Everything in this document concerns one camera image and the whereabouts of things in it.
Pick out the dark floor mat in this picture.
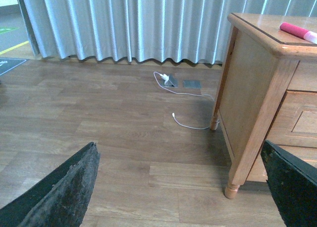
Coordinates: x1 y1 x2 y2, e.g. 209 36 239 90
0 57 27 76

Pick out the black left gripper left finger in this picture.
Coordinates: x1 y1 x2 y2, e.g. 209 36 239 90
0 142 100 227

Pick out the pink marker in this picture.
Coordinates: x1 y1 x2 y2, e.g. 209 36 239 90
279 22 317 44

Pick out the wooden nightstand dresser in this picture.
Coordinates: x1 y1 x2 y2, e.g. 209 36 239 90
210 13 317 199

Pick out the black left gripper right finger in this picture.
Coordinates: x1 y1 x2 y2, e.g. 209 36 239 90
261 140 317 227

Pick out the closed grey floor plate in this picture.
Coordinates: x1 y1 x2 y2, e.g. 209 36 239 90
183 80 201 89

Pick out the open grey floor socket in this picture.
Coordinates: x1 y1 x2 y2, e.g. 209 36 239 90
163 74 178 88

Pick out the grey pleated curtain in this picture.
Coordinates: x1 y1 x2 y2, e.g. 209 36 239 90
18 0 317 63

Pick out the white charger plug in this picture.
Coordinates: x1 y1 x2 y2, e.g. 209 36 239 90
160 74 169 81

